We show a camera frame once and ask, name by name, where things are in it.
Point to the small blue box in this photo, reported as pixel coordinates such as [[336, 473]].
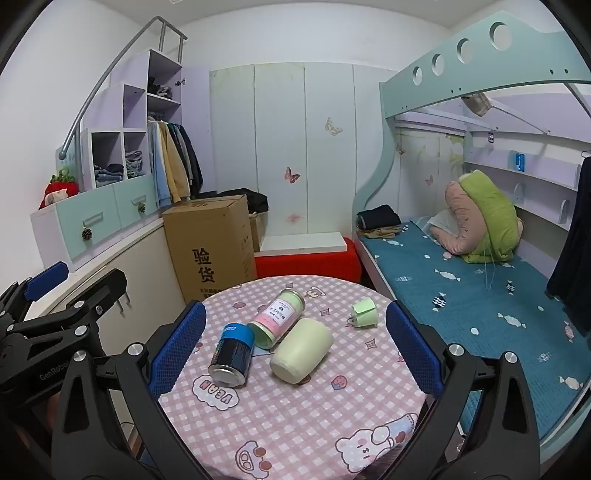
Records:
[[518, 161]]

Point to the folded tan clothes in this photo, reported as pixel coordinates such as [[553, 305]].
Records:
[[381, 233]]

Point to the folded grey clothes pile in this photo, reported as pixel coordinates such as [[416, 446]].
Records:
[[135, 164]]

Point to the folded black clothes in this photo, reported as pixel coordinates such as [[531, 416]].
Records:
[[376, 216]]

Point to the yellow butterfly sticker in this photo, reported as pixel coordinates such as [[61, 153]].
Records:
[[333, 127]]

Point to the black bag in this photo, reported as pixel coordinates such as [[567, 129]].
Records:
[[249, 201]]

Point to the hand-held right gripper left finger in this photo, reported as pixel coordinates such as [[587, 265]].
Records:
[[181, 348]]

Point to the blue and black can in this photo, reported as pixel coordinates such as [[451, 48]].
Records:
[[233, 353]]

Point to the grey metal handrail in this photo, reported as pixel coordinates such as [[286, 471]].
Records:
[[104, 78]]

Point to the white low cabinet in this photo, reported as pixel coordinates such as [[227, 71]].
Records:
[[138, 263]]

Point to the red storage box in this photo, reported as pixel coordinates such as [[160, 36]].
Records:
[[304, 267]]

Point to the small green paper cup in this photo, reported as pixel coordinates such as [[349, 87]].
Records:
[[364, 313]]

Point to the pink pillow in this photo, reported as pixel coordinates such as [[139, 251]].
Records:
[[459, 217]]

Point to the white pillow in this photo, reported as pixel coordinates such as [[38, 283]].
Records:
[[441, 224]]

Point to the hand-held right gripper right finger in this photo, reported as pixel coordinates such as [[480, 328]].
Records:
[[413, 348]]

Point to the folded jeans pile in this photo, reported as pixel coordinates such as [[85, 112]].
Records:
[[108, 174]]

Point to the green pillow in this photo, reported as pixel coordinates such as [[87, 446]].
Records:
[[489, 217]]

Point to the pink and green glass jar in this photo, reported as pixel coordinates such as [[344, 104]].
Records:
[[277, 318]]

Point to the mint green bunk bed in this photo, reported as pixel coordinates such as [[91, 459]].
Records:
[[461, 60]]

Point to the white board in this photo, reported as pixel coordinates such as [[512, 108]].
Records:
[[300, 243]]

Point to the white wardrobe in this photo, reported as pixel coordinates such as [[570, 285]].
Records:
[[281, 138]]

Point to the blue candy print bedsheet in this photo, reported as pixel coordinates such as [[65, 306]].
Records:
[[461, 323]]

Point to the grey hanging pouch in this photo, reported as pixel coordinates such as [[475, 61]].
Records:
[[478, 104]]

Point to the strawberry plush toy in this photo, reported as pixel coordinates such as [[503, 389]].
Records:
[[57, 191]]

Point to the dark clothes pile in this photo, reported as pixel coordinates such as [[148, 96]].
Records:
[[159, 87]]

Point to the purple stair cabinet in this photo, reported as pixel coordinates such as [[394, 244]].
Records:
[[99, 217]]

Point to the dark hanging clothes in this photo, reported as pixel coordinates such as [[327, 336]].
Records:
[[191, 157]]

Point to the pink butterfly sticker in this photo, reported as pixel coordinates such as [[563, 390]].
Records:
[[292, 175]]

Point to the small cardboard box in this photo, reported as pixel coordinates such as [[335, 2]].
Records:
[[257, 230]]

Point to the round table pink checkered cloth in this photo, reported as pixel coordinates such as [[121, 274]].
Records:
[[300, 420]]

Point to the dark hanging garment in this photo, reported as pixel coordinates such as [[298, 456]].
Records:
[[572, 249]]

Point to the yellow hanging jacket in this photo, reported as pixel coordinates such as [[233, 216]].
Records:
[[174, 166]]

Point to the pale green cup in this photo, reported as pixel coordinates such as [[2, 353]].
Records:
[[302, 350]]

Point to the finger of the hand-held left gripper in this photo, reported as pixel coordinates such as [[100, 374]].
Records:
[[108, 286], [46, 278]]

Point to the light blue hanging shirt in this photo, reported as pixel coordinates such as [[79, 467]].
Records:
[[159, 170]]

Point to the large cardboard box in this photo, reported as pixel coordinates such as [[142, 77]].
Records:
[[207, 249]]

